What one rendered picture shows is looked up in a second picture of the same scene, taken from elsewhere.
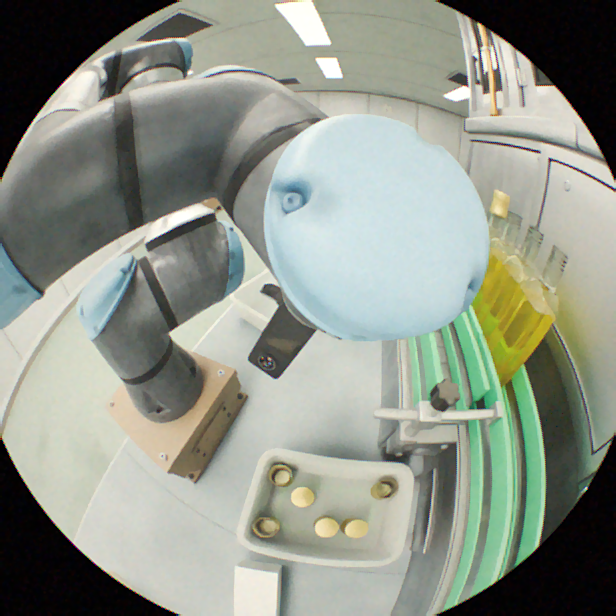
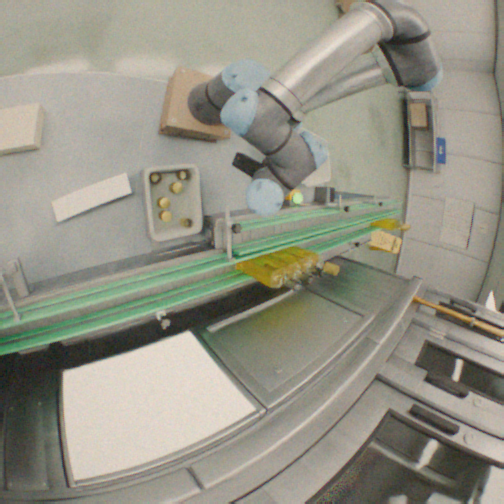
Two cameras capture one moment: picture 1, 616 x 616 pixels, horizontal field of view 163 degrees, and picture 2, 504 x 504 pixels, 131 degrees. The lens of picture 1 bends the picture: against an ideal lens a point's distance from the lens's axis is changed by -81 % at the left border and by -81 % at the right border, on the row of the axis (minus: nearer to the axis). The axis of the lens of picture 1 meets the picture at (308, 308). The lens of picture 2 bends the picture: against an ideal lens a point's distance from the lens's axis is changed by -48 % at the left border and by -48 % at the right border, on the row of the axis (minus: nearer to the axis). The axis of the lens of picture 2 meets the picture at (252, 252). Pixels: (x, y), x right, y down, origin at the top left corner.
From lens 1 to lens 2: 38 cm
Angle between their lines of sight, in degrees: 31
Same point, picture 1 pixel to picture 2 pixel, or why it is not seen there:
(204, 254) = not seen: hidden behind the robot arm
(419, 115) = (476, 260)
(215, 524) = (139, 152)
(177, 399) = (207, 118)
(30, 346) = not seen: outside the picture
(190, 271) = not seen: hidden behind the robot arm
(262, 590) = (115, 190)
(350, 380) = (236, 193)
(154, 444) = (176, 112)
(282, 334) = (249, 166)
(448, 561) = (157, 264)
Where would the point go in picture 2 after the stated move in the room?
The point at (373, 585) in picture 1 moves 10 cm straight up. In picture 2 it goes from (125, 242) to (129, 250)
